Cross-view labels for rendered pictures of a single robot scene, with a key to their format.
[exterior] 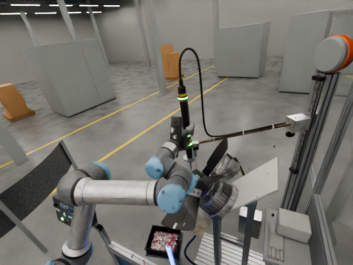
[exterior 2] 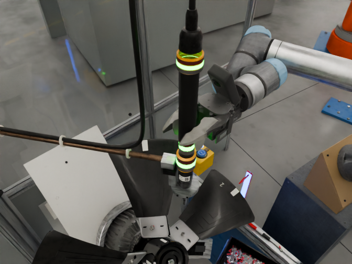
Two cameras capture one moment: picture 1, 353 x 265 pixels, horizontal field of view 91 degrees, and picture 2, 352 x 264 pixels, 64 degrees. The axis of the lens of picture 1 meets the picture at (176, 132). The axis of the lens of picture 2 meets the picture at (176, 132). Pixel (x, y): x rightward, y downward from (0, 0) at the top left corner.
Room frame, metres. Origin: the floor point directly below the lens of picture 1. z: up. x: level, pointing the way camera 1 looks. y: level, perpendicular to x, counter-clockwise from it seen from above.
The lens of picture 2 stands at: (1.14, 0.04, 2.04)
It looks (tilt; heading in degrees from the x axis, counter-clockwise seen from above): 45 degrees down; 197
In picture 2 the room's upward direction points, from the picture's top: straight up
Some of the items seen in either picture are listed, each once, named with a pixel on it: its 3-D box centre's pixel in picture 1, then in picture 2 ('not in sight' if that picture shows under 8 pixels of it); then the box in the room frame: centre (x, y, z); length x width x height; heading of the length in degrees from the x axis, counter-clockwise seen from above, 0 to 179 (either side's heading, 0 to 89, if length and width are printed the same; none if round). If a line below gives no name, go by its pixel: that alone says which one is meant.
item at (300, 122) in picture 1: (298, 122); not in sight; (0.81, -0.68, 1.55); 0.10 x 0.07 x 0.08; 95
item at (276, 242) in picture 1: (275, 246); not in sight; (0.53, -0.49, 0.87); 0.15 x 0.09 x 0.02; 151
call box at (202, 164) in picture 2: not in sight; (194, 155); (0.30, -0.13, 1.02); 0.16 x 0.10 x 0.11; 60
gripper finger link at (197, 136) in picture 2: not in sight; (198, 139); (0.77, -0.03, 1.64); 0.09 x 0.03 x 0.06; 160
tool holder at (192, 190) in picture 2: (190, 150); (181, 173); (0.76, -0.06, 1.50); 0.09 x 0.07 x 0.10; 95
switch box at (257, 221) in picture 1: (249, 222); not in sight; (0.78, -0.45, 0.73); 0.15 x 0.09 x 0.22; 60
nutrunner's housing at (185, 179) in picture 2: (186, 125); (187, 127); (0.76, -0.05, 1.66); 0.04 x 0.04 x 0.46
